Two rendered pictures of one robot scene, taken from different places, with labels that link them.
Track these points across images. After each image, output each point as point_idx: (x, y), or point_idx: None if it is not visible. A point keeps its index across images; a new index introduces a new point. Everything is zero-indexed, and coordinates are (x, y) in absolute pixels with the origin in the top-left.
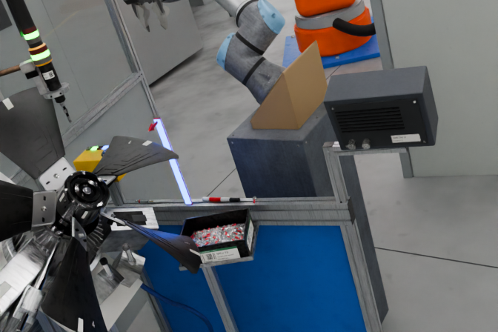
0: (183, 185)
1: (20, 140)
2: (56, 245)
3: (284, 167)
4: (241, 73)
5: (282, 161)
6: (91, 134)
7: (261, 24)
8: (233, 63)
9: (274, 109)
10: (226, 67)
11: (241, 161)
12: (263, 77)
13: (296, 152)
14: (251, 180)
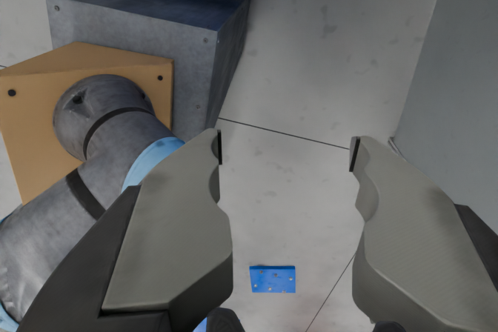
0: None
1: None
2: None
3: (126, 0)
4: (127, 117)
5: (121, 1)
6: None
7: (8, 225)
8: (134, 135)
9: (93, 58)
10: (164, 135)
11: (209, 19)
12: (85, 110)
13: None
14: (207, 12)
